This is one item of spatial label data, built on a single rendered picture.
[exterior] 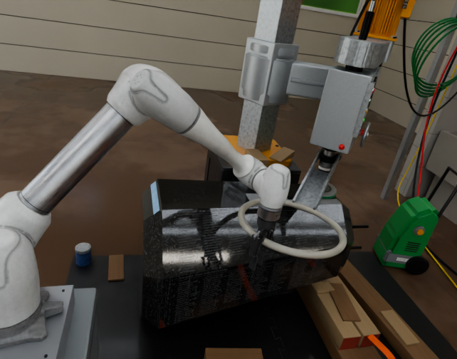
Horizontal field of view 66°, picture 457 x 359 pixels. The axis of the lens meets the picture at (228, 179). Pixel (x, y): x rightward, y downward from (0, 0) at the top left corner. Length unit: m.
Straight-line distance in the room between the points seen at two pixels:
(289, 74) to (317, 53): 6.17
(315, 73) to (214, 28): 5.47
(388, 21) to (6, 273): 2.36
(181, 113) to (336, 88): 1.15
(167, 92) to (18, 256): 0.54
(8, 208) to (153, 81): 0.55
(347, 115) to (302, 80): 0.65
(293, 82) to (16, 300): 2.05
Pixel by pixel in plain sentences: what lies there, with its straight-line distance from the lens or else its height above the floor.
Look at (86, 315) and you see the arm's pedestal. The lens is 1.26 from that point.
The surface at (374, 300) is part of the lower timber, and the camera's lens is 2.71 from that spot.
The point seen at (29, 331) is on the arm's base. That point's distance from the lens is 1.12.
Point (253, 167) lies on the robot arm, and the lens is 1.35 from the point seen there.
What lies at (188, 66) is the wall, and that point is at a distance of 7.85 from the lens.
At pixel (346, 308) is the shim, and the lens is 2.35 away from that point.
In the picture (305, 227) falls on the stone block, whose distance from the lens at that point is 1.97.
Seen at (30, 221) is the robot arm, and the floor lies 1.11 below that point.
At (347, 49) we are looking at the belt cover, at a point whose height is 1.62.
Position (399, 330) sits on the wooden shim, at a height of 0.11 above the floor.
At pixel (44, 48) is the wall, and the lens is 7.96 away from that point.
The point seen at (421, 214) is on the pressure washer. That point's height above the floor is 0.52.
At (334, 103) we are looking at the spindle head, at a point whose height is 1.35.
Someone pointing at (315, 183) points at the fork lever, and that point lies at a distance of 1.98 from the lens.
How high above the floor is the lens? 1.73
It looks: 26 degrees down
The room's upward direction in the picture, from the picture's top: 9 degrees clockwise
